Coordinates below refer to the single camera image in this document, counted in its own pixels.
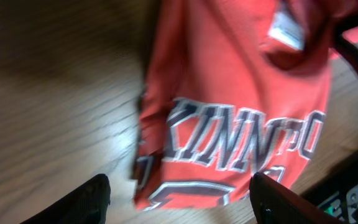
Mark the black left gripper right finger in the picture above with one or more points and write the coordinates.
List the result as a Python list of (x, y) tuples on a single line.
[(272, 203)]

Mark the red orange t-shirt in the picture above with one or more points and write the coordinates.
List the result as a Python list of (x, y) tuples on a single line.
[(233, 87)]

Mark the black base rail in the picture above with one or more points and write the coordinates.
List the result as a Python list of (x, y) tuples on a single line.
[(337, 194)]

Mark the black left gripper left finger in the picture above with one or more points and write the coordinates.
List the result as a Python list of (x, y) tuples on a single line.
[(87, 204)]

